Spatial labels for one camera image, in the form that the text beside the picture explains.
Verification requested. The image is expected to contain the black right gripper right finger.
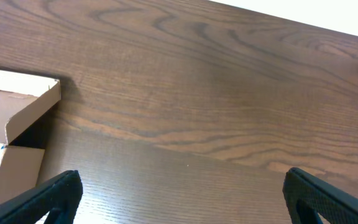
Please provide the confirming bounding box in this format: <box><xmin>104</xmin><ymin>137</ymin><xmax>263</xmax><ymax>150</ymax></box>
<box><xmin>283</xmin><ymin>167</ymin><xmax>358</xmax><ymax>224</ymax></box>

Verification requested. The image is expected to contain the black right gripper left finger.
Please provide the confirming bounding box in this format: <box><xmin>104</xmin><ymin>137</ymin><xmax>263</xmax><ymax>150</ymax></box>
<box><xmin>0</xmin><ymin>170</ymin><xmax>83</xmax><ymax>224</ymax></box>

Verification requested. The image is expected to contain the open cardboard box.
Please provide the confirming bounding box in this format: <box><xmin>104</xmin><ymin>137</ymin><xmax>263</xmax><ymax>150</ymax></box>
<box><xmin>0</xmin><ymin>70</ymin><xmax>61</xmax><ymax>204</ymax></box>

